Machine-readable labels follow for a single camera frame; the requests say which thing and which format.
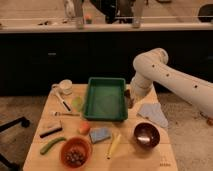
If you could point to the dark metal cup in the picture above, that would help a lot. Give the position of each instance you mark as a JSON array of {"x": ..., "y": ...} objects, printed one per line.
[{"x": 128, "y": 98}]

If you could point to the orange carrot toy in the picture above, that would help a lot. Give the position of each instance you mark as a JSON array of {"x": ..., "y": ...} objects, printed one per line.
[{"x": 84, "y": 128}]

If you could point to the yellow banana toy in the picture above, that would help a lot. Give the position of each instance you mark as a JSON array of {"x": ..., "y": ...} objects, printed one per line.
[{"x": 113, "y": 146}]

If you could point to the silver fork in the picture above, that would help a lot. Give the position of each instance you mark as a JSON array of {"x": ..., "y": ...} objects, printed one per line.
[{"x": 55, "y": 113}]

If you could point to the white black marker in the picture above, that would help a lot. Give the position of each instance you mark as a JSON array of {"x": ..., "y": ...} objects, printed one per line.
[{"x": 63, "y": 102}]

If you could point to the green cucumber toy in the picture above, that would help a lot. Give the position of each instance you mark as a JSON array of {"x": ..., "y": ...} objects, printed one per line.
[{"x": 50, "y": 144}]

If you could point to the green plastic tray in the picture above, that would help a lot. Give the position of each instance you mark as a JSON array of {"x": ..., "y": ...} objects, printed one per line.
[{"x": 104, "y": 100}]

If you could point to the blue sponge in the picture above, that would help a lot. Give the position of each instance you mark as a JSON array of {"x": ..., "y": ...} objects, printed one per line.
[{"x": 99, "y": 134}]

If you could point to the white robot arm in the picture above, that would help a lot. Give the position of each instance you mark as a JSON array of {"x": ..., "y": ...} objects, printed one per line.
[{"x": 151, "y": 66}]

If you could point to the orange bowl with nuts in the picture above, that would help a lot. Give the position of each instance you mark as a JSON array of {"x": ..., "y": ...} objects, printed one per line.
[{"x": 75, "y": 154}]

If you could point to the white mug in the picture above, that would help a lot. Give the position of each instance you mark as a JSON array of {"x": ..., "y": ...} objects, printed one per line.
[{"x": 63, "y": 87}]

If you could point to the black office chair base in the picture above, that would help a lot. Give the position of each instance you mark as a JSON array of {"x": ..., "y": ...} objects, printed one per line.
[{"x": 22, "y": 122}]

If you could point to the light blue cloth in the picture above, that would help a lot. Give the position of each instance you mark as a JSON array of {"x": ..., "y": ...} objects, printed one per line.
[{"x": 154, "y": 113}]

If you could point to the dark brown bowl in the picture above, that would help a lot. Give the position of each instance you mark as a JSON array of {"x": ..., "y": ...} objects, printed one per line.
[{"x": 146, "y": 135}]

